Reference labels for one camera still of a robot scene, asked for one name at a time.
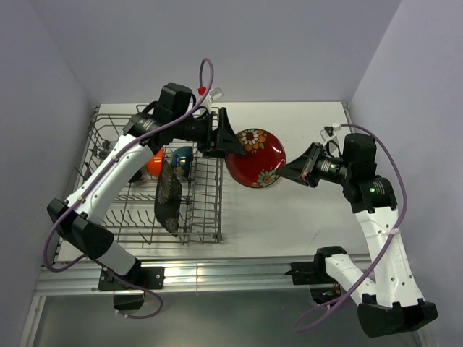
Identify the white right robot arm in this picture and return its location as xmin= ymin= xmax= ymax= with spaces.
xmin=276 ymin=133 xmax=438 ymax=338

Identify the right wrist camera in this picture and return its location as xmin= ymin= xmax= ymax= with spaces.
xmin=320 ymin=123 xmax=341 ymax=146

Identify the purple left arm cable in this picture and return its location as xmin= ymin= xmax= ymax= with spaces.
xmin=42 ymin=57 xmax=215 ymax=320

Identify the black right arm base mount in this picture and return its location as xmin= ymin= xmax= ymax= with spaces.
xmin=284 ymin=262 xmax=337 ymax=286

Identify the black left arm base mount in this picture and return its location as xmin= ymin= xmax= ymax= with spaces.
xmin=98 ymin=267 xmax=165 ymax=291

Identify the black square floral plate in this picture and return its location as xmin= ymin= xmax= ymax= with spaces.
xmin=154 ymin=163 xmax=183 ymax=237

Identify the orange bowl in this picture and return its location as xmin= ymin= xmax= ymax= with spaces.
xmin=145 ymin=148 xmax=165 ymax=178

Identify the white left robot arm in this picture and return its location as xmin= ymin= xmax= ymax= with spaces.
xmin=47 ymin=83 xmax=245 ymax=288

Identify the grey wire dish rack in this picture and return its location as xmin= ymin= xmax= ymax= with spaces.
xmin=75 ymin=107 xmax=223 ymax=250

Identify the red round floral plate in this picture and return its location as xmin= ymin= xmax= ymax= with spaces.
xmin=225 ymin=128 xmax=286 ymax=189

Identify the dark blue beige bowl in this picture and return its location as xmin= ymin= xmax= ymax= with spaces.
xmin=171 ymin=146 xmax=192 ymax=179

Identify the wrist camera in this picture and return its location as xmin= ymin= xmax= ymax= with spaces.
xmin=320 ymin=123 xmax=341 ymax=146
xmin=197 ymin=86 xmax=224 ymax=112

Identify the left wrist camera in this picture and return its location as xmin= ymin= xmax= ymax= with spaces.
xmin=197 ymin=86 xmax=224 ymax=112

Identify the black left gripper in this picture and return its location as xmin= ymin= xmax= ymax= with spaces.
xmin=172 ymin=108 xmax=245 ymax=160

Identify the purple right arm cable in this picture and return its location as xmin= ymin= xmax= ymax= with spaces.
xmin=293 ymin=123 xmax=409 ymax=334

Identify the aluminium table rail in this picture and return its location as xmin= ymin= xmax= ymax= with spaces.
xmin=32 ymin=231 xmax=415 ymax=298

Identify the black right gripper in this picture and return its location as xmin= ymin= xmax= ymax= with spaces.
xmin=276 ymin=141 xmax=352 ymax=187

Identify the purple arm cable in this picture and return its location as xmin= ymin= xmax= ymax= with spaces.
xmin=293 ymin=123 xmax=409 ymax=334
xmin=42 ymin=57 xmax=215 ymax=320

